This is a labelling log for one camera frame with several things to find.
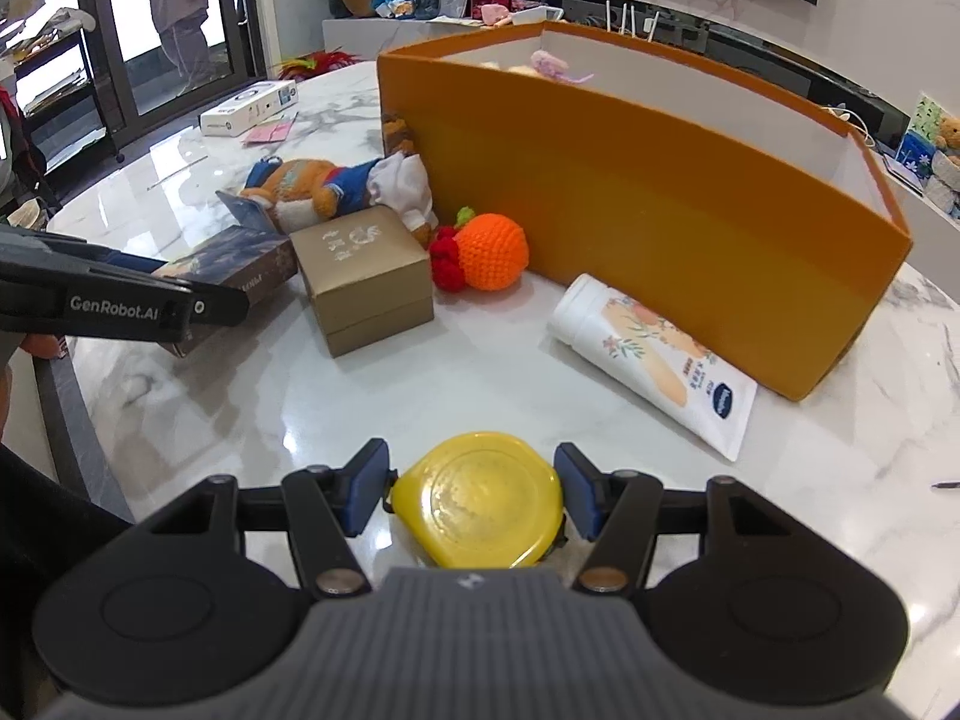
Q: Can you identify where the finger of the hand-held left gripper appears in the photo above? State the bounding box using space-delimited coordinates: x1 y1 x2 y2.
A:
184 281 251 328
0 225 193 284

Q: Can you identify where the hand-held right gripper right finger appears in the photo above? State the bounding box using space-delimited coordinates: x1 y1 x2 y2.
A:
553 442 807 595

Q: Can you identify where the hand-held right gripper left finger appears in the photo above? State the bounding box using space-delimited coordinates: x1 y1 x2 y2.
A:
142 437 392 601

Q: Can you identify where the dark printed box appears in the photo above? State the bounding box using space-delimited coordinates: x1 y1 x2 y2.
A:
154 190 299 358

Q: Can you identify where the white lotion tube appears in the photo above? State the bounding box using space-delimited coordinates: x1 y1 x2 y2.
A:
546 274 760 463

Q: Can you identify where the gold gift box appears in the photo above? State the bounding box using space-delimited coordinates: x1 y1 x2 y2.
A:
289 206 437 359

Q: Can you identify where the bear plush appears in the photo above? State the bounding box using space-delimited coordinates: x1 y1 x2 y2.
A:
240 152 440 248

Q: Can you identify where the orange crochet fruit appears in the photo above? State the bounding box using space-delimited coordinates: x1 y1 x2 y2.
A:
429 206 530 293

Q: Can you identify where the orange cardboard box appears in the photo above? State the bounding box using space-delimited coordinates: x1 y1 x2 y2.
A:
377 20 914 402

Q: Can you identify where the white yellow crochet doll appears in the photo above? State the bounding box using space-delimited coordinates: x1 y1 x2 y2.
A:
480 49 595 85

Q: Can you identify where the pink paper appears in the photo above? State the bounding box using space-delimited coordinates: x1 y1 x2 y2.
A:
240 112 299 146

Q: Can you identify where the white device box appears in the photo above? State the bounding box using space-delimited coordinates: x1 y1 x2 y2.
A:
199 80 299 138

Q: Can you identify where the red feather toy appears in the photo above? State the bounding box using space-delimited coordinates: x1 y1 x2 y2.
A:
272 47 362 85

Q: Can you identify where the white router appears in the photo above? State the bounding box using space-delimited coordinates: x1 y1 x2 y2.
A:
600 0 662 43

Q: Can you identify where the green blue painting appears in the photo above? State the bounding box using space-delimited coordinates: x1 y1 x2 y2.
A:
896 94 950 190

